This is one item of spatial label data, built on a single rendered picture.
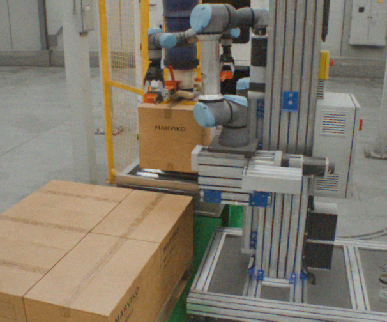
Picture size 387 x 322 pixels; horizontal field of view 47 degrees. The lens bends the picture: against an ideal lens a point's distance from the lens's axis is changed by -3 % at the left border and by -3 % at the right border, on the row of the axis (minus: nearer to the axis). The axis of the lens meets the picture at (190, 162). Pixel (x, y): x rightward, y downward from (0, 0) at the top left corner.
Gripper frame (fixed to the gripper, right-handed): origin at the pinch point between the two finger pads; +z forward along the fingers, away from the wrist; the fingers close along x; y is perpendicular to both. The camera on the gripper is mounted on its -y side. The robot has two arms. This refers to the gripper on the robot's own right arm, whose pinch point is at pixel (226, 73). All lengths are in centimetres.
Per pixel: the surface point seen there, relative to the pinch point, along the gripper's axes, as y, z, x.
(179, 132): 60, 27, -19
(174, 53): 40, -18, -27
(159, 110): 60, 14, -32
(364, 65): -805, 95, 209
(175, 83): 58, -2, -22
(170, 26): 39, -35, -29
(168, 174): 32, 66, -35
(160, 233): 119, 65, -16
